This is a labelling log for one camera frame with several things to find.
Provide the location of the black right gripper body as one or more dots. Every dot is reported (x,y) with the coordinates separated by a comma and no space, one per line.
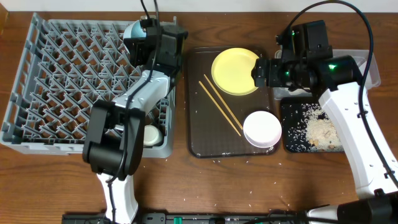
(280,75)

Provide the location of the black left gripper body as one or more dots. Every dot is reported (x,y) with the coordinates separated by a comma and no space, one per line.
(137,50)

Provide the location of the light blue bowl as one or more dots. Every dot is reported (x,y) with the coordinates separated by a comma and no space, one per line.
(134,32)

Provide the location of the rice food waste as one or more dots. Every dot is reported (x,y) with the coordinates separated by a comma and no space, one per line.
(320,129)

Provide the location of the pink bowl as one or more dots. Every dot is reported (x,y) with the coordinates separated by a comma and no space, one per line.
(262,129)

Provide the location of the white cup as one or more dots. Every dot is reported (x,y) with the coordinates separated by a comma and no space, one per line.
(152,136)

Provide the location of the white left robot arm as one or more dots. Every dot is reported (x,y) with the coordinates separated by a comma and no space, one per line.
(114,140)

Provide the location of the black waste tray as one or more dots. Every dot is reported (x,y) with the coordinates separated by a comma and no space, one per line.
(298,130)

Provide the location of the grey dishwasher rack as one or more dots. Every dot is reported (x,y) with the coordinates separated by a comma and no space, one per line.
(65,66)

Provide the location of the clear plastic bin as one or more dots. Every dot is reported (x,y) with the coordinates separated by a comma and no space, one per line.
(360,56)

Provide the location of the wooden chopstick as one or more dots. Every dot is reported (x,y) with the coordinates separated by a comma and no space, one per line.
(223,102)
(219,108)

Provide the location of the yellow plate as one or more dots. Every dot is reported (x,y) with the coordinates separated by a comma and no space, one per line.
(231,71)

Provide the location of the dark brown serving tray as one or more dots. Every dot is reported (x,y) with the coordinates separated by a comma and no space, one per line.
(209,134)

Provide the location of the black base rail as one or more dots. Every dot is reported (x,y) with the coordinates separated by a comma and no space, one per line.
(164,218)

